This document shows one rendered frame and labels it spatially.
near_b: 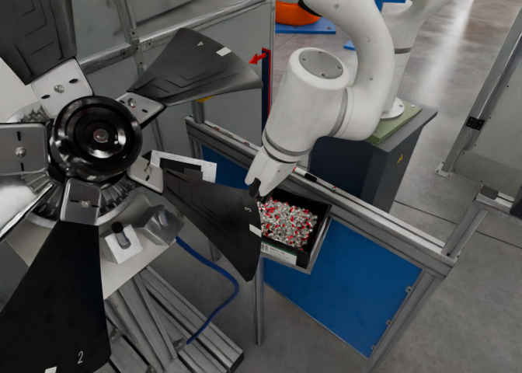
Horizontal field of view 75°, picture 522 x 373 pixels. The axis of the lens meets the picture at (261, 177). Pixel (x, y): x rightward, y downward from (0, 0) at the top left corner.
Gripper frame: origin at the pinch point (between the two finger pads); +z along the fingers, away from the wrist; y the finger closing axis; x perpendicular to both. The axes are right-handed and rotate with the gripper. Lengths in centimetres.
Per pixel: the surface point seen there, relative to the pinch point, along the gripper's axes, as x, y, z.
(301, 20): -164, -319, 144
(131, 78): -80, -26, 40
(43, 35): -34.8, 18.7, -21.0
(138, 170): -15.3, 17.9, -7.1
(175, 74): -25.4, 1.5, -12.8
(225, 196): -5.3, 5.0, 2.8
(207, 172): -13.4, 2.0, 5.4
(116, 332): -23, 30, 105
